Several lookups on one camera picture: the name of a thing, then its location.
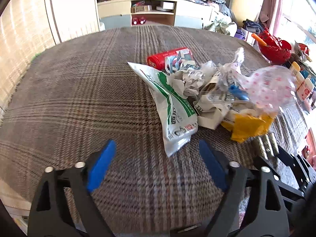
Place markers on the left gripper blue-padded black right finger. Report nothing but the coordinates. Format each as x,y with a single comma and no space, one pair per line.
251,205

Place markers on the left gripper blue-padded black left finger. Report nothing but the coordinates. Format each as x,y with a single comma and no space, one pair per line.
62,204

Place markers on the yellow snack bag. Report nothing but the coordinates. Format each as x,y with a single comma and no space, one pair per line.
246,126

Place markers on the white green printed wrapper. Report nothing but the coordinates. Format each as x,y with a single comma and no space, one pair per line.
178,118

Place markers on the pink dotted plastic lid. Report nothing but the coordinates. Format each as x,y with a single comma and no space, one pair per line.
269,88

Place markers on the clear plastic wrap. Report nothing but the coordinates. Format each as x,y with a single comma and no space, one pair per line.
225,73

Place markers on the white blue paper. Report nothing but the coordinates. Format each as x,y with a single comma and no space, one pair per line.
189,79

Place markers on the red cylindrical snack can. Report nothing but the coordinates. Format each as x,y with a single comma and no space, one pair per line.
169,60

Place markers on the torn white cardboard box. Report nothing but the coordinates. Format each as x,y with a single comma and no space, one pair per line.
213,104

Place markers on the grey plaid table cloth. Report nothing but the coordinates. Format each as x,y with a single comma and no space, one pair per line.
81,93

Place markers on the blue orange-tipped foam tube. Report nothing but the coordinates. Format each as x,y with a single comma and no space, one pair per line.
238,93

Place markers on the white pink-label bottle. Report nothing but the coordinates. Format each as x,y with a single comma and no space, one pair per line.
305,89

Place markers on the white cream bottle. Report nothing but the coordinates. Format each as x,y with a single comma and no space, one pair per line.
299,80

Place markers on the white yellow-cap bottle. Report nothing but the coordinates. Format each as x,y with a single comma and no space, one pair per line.
294,68

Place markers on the red plastic basket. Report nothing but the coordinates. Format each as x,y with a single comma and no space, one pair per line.
277,51

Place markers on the pink window curtain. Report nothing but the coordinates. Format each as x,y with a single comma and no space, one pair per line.
270,14

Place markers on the bamboo folding screen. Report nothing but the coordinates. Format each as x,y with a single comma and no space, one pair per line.
29,27

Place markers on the white tv cabinet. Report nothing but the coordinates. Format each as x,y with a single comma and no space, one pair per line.
179,13

